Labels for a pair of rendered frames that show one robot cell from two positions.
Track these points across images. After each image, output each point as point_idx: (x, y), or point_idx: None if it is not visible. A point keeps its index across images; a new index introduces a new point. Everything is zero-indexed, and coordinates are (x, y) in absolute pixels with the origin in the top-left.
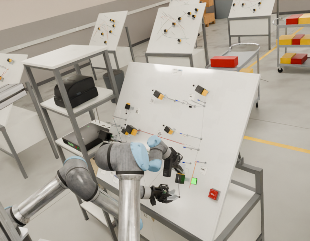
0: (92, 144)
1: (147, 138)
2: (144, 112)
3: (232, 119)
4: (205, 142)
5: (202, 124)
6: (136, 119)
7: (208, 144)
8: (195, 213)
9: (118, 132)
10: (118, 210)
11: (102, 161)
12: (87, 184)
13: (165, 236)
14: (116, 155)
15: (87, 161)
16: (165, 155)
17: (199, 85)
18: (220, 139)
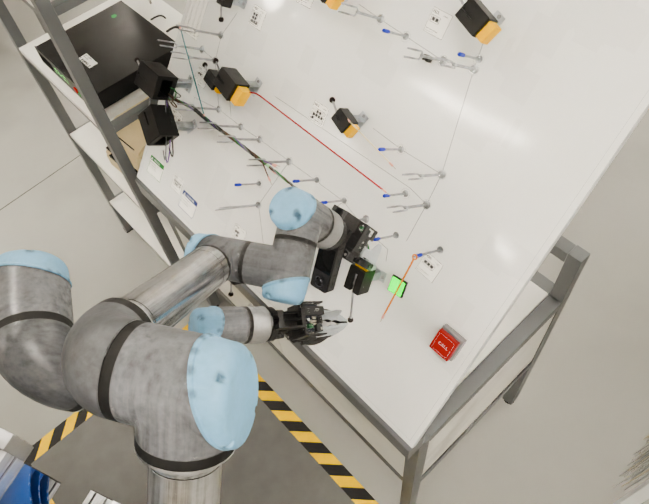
0: (124, 88)
1: (281, 117)
2: (279, 28)
3: (557, 147)
4: (451, 189)
5: (454, 130)
6: (251, 45)
7: (460, 200)
8: (385, 366)
9: (194, 80)
10: None
11: (85, 405)
12: (58, 378)
13: (303, 357)
14: (132, 400)
15: (110, 138)
16: (326, 244)
17: (475, 2)
18: (501, 197)
